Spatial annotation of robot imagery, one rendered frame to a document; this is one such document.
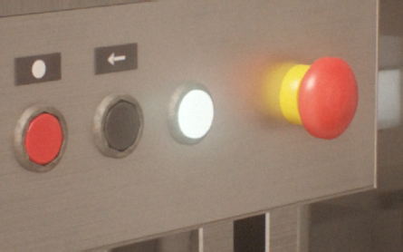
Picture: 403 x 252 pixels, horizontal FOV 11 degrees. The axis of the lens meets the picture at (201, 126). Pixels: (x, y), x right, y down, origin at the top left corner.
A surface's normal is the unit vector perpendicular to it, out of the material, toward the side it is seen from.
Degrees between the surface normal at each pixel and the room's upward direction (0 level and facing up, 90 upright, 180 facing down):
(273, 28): 90
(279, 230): 90
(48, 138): 90
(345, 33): 90
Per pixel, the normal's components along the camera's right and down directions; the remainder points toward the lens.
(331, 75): 0.49, -0.33
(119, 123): 0.74, 0.11
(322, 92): 0.32, -0.01
